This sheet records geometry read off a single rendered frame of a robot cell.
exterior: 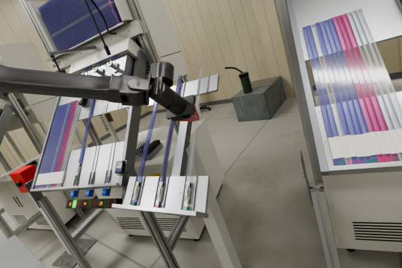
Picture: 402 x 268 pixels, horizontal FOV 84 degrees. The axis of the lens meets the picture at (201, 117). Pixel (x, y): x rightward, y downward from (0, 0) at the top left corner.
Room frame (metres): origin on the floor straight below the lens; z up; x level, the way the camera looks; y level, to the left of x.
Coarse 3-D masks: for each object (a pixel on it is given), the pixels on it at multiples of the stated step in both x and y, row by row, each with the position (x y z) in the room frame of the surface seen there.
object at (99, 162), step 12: (108, 144) 1.05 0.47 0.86; (120, 144) 1.00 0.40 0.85; (72, 156) 1.15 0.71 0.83; (84, 156) 1.09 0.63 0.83; (96, 156) 1.05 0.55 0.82; (108, 156) 1.00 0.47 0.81; (120, 156) 0.96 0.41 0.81; (72, 168) 1.10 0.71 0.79; (84, 168) 1.05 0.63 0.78; (96, 168) 1.00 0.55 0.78; (108, 168) 0.96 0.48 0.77; (72, 180) 1.05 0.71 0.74; (84, 180) 1.00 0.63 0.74; (96, 180) 0.96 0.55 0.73; (108, 180) 0.91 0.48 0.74
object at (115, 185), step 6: (66, 186) 1.02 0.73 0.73; (72, 186) 0.99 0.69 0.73; (78, 186) 0.97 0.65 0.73; (84, 186) 0.95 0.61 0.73; (90, 186) 0.93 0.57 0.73; (96, 186) 0.91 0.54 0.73; (102, 186) 0.89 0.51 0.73; (108, 186) 0.89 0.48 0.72; (114, 186) 0.88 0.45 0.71; (120, 186) 0.88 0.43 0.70
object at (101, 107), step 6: (60, 102) 1.50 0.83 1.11; (66, 102) 1.46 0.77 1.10; (90, 102) 1.31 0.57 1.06; (96, 102) 1.28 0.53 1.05; (102, 102) 1.25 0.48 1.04; (108, 102) 1.22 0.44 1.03; (84, 108) 1.31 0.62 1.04; (96, 108) 1.25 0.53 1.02; (102, 108) 1.22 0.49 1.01; (108, 108) 1.19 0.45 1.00; (114, 108) 1.17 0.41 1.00; (120, 108) 1.14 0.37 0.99; (84, 114) 1.28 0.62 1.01; (96, 114) 1.22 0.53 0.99; (102, 114) 1.21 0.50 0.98; (78, 120) 1.29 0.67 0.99
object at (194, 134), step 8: (200, 72) 0.85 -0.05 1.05; (200, 80) 0.83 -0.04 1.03; (200, 88) 0.81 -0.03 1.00; (200, 96) 0.79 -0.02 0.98; (192, 136) 0.69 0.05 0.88; (192, 144) 0.67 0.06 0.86; (192, 152) 0.65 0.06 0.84; (192, 160) 0.63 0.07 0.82; (192, 168) 0.62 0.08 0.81; (184, 208) 0.55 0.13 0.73
